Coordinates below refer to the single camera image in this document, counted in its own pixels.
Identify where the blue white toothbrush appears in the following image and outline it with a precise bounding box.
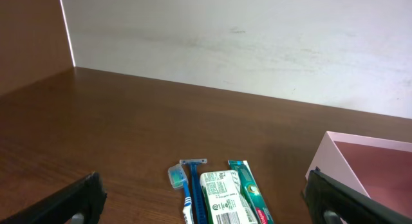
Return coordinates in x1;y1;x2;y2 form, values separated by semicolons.
168;163;194;224

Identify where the white pink open box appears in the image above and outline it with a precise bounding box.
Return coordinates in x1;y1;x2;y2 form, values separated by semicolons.
308;131;411;218

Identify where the blue disposable razor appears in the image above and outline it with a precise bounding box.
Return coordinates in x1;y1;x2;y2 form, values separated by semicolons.
180;158;209;224

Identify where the green toothpaste tube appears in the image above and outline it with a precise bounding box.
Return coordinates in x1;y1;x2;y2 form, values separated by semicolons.
228;160;275;224

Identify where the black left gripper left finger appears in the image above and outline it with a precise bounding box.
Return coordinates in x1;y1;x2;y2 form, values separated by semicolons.
1;172;107;224

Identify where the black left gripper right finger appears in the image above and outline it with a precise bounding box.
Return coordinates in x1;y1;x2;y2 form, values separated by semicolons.
301;168;411;224

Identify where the white green soap packet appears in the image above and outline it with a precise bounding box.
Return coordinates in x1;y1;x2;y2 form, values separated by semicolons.
200;170;258;224

